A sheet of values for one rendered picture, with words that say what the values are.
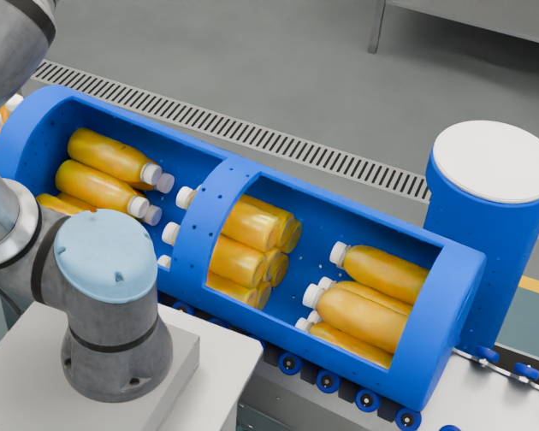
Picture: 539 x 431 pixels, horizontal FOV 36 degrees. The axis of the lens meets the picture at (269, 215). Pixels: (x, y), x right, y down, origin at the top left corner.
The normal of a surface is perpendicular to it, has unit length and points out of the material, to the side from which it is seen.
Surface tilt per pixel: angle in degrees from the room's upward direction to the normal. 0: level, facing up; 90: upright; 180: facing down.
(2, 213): 91
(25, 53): 86
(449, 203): 90
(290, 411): 70
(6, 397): 0
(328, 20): 0
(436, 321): 39
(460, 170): 0
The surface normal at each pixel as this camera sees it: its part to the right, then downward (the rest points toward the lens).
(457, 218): -0.62, 0.51
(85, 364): -0.43, 0.34
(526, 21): 0.07, -0.72
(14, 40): 0.74, 0.24
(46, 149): 0.88, 0.37
